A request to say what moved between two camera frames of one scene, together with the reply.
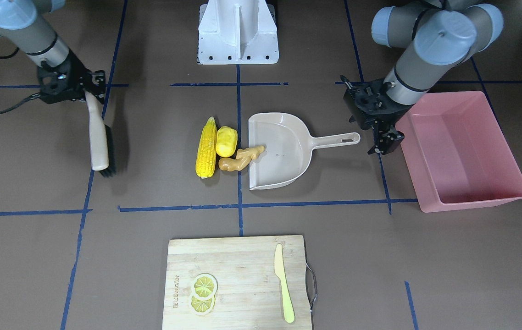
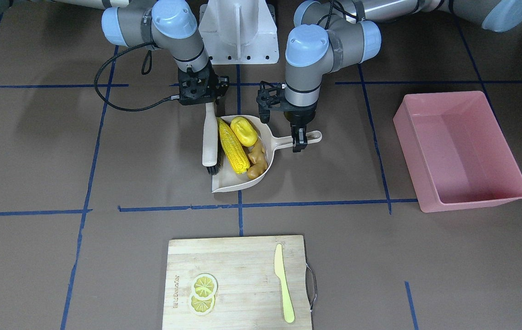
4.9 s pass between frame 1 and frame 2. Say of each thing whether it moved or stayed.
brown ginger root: moved
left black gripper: moved
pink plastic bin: stayed
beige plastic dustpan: moved
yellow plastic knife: stayed
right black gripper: moved
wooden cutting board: stayed
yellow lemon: moved
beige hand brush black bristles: moved
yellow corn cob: moved
